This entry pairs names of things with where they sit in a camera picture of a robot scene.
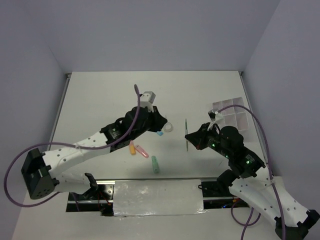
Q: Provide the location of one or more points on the silver foil panel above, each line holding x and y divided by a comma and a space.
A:
157, 198

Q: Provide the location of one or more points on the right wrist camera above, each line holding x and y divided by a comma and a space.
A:
215, 117

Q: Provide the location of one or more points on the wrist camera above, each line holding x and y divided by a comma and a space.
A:
147, 99
215, 117

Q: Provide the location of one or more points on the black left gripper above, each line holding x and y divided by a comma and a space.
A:
158, 120

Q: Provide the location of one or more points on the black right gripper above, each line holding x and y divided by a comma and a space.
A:
197, 139

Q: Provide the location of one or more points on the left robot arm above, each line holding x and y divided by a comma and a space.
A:
43, 171

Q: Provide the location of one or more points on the white compartment organizer tray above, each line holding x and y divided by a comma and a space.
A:
233, 116

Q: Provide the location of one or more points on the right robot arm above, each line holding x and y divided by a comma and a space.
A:
248, 179

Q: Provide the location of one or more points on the green correction tape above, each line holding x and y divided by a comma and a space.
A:
155, 164

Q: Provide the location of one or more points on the green pen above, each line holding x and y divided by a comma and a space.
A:
186, 132

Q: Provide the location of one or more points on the orange pink highlighter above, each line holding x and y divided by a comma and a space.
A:
132, 148

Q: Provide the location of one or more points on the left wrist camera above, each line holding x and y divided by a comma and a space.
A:
147, 99

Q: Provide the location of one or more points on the pink utility knife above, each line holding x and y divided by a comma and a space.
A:
141, 151

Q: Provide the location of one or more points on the blue highlighter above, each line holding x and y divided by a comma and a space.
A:
159, 133

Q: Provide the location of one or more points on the clear tape roll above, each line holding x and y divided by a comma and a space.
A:
168, 127

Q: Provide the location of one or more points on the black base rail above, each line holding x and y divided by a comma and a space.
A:
214, 197

